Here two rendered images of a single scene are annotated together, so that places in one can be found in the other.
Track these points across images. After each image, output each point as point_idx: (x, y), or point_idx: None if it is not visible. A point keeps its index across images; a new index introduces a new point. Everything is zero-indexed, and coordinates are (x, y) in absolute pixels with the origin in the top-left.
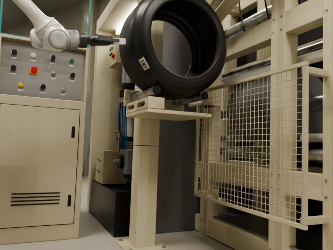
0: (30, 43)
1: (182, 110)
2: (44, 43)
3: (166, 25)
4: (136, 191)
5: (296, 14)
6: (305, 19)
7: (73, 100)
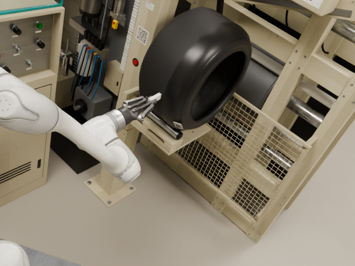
0: None
1: None
2: (115, 177)
3: None
4: None
5: (319, 69)
6: (324, 82)
7: (44, 77)
